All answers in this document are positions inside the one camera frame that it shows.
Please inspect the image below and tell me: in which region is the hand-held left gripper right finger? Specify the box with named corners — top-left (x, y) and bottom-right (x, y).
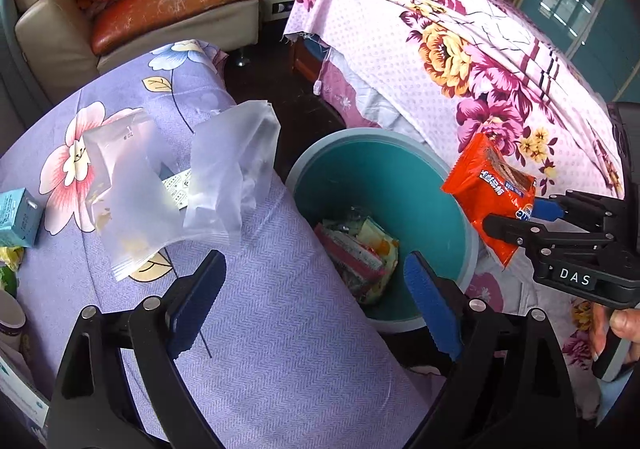
top-left (402, 251), bottom-right (573, 449)

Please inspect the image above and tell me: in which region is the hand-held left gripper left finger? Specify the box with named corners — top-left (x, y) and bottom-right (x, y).
top-left (45, 249), bottom-right (228, 449)

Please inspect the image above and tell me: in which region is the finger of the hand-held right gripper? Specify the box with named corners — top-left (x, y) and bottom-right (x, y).
top-left (535, 190), bottom-right (628, 230)
top-left (487, 213), bottom-right (616, 255)

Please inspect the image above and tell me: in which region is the orange snack packet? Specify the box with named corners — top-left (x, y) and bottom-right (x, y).
top-left (440, 133), bottom-right (538, 270)

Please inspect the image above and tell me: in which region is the yellow white bread wrapper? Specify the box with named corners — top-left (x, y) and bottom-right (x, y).
top-left (350, 216), bottom-right (401, 305)

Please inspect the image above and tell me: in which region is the clear crinkled plastic wrapper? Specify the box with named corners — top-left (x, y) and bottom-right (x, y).
top-left (322, 206), bottom-right (371, 230)

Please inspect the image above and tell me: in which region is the translucent plastic bag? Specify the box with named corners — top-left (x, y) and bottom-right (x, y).
top-left (81, 109), bottom-right (193, 282)
top-left (182, 100), bottom-right (282, 250)

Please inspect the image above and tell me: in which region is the teal trash bin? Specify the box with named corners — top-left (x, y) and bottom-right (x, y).
top-left (284, 127), bottom-right (480, 334)

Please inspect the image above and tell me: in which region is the white jar purple band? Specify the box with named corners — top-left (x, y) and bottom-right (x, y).
top-left (0, 288), bottom-right (27, 355)

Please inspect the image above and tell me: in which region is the teal drink carton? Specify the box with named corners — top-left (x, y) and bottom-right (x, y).
top-left (0, 188), bottom-right (45, 249)

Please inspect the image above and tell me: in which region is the blue white box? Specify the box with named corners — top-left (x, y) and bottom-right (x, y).
top-left (0, 354), bottom-right (51, 435)

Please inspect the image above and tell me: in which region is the person's right hand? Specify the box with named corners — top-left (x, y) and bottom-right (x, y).
top-left (591, 304), bottom-right (640, 361)

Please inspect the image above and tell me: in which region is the purple floral tablecloth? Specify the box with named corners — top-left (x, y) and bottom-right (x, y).
top-left (0, 40), bottom-right (446, 449)

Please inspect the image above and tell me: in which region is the white printed paper strip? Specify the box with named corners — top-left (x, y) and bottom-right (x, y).
top-left (160, 168), bottom-right (196, 210)

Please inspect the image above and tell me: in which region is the pink floral bedsheet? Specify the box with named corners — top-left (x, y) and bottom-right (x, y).
top-left (281, 0), bottom-right (640, 425)

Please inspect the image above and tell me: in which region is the teal glass door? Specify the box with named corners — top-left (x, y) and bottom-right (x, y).
top-left (515, 0), bottom-right (640, 104)

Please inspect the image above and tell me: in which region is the mauve floral mattress cover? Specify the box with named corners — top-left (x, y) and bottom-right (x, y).
top-left (317, 49), bottom-right (416, 130)

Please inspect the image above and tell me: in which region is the orange sofa seat cushion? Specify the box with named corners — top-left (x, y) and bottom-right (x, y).
top-left (90, 0), bottom-right (261, 57)

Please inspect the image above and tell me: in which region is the beige sofa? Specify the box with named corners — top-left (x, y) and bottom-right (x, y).
top-left (14, 0), bottom-right (261, 102)

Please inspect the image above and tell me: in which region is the white low cabinet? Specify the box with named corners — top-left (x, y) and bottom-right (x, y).
top-left (260, 0), bottom-right (301, 24)

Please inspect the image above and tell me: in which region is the white cord switch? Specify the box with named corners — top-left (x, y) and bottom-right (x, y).
top-left (314, 41), bottom-right (332, 94)

